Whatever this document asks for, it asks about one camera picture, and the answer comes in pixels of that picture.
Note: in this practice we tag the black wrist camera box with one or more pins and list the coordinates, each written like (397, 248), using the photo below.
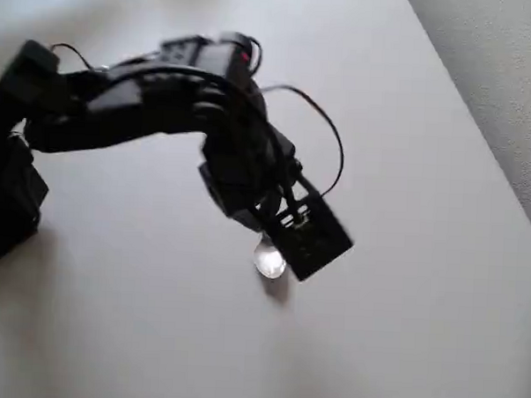
(310, 240)

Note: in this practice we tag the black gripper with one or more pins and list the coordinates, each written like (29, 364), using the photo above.
(247, 213)

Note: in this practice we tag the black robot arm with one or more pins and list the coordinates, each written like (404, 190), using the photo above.
(120, 104)

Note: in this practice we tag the silver metal spoon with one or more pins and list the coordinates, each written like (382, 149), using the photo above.
(269, 261)

